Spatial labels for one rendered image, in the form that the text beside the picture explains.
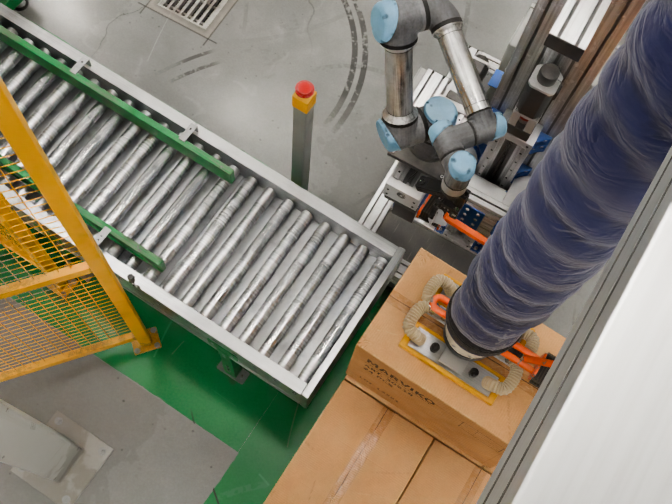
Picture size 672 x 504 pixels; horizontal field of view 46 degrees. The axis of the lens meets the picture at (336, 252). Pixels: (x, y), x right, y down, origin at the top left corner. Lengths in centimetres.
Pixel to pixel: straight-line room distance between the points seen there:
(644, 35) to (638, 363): 74
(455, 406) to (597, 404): 203
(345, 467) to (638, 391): 252
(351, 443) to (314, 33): 225
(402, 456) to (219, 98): 205
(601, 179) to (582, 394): 90
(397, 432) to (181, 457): 101
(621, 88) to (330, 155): 283
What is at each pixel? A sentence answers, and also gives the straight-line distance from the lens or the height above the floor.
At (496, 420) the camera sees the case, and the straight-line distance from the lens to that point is 254.
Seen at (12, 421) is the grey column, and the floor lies 92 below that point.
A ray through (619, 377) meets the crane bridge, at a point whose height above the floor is 305.
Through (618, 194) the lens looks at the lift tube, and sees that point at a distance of 138.
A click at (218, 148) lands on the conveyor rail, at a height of 59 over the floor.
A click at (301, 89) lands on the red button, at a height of 104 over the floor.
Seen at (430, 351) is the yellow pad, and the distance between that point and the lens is 252.
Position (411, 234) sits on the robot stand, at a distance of 361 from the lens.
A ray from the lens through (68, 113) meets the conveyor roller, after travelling 355.
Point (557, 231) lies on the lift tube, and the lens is 156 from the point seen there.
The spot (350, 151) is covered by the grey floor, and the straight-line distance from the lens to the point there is 399.
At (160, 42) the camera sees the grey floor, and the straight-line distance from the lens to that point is 435.
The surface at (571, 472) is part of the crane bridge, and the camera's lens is 48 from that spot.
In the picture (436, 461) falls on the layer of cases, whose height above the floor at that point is 54.
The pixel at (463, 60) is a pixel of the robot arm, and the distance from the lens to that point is 239.
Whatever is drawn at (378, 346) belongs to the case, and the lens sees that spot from 252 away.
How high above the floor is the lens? 350
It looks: 69 degrees down
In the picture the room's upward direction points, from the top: 10 degrees clockwise
